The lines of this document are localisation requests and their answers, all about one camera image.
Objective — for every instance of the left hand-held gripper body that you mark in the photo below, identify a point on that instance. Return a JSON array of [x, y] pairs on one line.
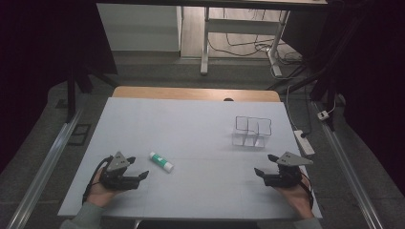
[[118, 178]]

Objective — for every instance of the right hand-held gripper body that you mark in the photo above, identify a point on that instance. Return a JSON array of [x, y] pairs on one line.
[[285, 178]]

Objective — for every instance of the person's left hand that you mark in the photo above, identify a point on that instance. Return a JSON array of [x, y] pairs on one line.
[[100, 194]]

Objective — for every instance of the person's right hand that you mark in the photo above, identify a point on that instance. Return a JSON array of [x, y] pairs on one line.
[[299, 198]]

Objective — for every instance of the green and white glue stick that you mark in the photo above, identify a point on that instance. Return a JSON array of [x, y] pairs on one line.
[[161, 162]]

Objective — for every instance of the clear acrylic compartment organizer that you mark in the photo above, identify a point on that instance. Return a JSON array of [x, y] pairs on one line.
[[251, 132]]

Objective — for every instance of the white power strip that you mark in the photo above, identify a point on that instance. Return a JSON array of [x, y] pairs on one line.
[[304, 143]]

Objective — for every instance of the black plug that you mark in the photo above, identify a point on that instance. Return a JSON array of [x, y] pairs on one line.
[[304, 135]]

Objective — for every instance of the small white adapter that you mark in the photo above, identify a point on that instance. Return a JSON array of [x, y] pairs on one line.
[[323, 115]]

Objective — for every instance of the white table mat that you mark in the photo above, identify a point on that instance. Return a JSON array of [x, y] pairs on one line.
[[197, 133]]

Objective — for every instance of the wooden table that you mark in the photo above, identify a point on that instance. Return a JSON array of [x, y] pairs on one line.
[[178, 93]]

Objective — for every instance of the black tripod stand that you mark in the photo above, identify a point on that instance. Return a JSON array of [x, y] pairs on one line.
[[305, 79]]

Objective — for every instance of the black metal stand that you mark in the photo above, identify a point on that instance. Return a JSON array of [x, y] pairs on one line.
[[71, 95]]

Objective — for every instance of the white cabinet panel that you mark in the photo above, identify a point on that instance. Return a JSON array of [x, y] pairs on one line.
[[140, 27]]

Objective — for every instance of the white desk with metal legs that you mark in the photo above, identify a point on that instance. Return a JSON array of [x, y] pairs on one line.
[[242, 26]]

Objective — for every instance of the black floor frame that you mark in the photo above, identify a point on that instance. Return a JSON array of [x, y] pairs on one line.
[[79, 134]]

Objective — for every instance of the aluminium floor rail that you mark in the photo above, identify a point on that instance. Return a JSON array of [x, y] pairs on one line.
[[44, 168], [350, 171]]

